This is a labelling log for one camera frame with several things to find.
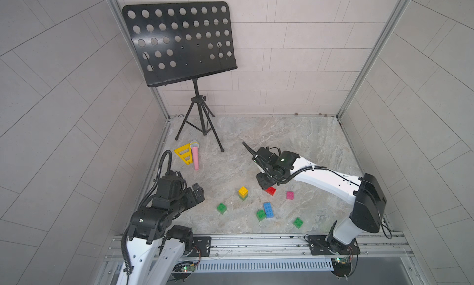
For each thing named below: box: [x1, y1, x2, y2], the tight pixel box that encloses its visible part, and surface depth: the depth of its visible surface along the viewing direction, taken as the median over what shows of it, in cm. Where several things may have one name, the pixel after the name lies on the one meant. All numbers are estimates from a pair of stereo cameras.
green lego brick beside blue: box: [256, 209, 267, 222], surface depth 79 cm
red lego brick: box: [264, 186, 277, 197], surface depth 87 cm
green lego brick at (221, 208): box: [216, 202, 227, 215], surface depth 80 cm
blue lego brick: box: [264, 201, 275, 219], surface depth 81 cm
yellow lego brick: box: [238, 186, 249, 199], surface depth 80 cm
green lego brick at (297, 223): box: [292, 217, 304, 229], surface depth 78 cm
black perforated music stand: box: [122, 1, 238, 153], surface depth 70 cm
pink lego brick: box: [286, 191, 295, 200], surface depth 86 cm
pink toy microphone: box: [190, 140, 200, 171], surface depth 98 cm
